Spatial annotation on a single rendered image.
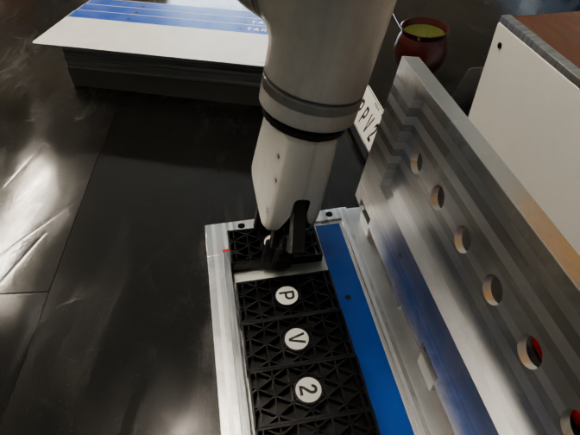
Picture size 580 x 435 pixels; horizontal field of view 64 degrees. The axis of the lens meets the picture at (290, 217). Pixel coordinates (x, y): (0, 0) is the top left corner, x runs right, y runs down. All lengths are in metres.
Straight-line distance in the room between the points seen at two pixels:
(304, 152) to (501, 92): 0.32
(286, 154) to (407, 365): 0.22
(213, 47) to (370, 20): 0.43
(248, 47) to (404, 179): 0.36
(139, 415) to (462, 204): 0.33
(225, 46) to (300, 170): 0.39
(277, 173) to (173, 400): 0.23
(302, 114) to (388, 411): 0.26
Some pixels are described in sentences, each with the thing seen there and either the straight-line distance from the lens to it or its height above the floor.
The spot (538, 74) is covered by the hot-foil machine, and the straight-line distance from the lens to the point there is 0.57.
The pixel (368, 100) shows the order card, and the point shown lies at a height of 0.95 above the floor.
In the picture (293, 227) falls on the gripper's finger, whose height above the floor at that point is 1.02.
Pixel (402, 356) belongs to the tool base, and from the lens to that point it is 0.46.
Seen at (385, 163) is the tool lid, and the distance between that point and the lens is 0.48.
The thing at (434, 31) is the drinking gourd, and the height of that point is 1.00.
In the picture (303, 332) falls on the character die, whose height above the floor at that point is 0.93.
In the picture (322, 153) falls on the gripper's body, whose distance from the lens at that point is 0.38.
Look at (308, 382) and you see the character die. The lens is 0.42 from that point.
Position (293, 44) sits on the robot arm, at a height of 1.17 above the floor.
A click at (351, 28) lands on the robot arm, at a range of 0.34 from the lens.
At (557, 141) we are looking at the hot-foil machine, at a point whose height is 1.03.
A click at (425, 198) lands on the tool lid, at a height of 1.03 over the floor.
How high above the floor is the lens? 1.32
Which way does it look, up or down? 45 degrees down
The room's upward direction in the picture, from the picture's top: straight up
